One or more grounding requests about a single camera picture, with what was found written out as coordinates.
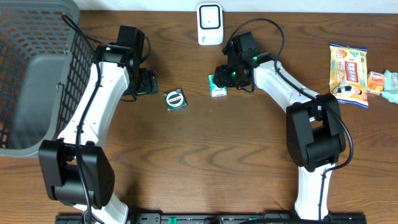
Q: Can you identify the green white packet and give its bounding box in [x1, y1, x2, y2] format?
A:
[208, 75, 228, 98]

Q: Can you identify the large yellow snack bag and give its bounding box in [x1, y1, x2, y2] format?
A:
[329, 43, 368, 109]

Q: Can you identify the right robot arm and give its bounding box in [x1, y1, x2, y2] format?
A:
[213, 32, 346, 220]

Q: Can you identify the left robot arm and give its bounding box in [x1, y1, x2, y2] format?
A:
[38, 26, 159, 223]

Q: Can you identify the light blue small packet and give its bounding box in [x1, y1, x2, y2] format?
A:
[381, 70, 398, 103]

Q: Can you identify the grey plastic mesh basket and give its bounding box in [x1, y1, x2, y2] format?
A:
[1, 0, 92, 157]

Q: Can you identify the dark green round-label packet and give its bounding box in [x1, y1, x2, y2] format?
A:
[163, 88, 188, 112]

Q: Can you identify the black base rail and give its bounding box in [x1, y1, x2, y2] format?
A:
[55, 212, 368, 224]

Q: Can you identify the orange small packet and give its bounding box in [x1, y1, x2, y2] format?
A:
[367, 71, 386, 95]

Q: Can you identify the white barcode scanner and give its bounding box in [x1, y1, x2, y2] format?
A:
[197, 2, 224, 45]

